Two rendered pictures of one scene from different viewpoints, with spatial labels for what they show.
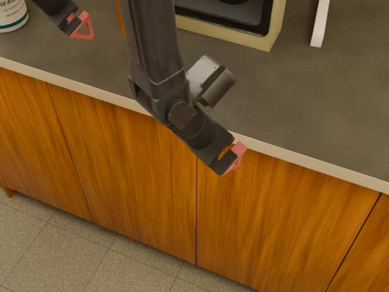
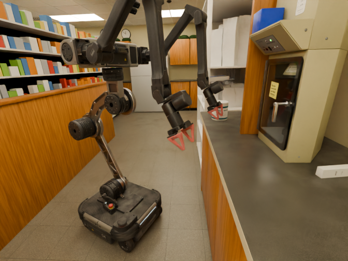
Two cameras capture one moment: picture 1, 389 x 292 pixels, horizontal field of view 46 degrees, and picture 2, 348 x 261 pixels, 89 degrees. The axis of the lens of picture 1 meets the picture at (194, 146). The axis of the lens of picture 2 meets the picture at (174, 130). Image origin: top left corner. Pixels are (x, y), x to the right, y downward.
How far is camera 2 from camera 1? 0.81 m
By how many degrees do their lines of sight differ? 62
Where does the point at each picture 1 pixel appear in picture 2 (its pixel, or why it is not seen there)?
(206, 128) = (172, 117)
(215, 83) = (177, 98)
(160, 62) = (154, 72)
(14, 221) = (193, 196)
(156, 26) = (153, 58)
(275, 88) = (261, 169)
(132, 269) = (198, 243)
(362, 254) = not seen: outside the picture
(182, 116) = (158, 97)
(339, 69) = (314, 189)
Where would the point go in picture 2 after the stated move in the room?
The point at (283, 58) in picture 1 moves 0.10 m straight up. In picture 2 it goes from (288, 167) to (292, 146)
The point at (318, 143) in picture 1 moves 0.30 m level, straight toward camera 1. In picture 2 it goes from (240, 189) to (157, 189)
